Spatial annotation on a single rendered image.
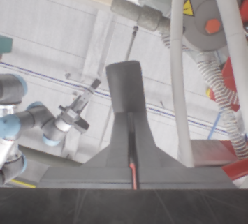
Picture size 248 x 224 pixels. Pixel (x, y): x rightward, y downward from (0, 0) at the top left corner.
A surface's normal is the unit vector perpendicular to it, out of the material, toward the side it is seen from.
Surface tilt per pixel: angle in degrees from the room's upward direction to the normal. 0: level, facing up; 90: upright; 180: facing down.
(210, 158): 163
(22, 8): 90
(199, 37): 90
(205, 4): 90
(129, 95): 91
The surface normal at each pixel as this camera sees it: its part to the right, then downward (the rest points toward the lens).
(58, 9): -0.04, 0.26
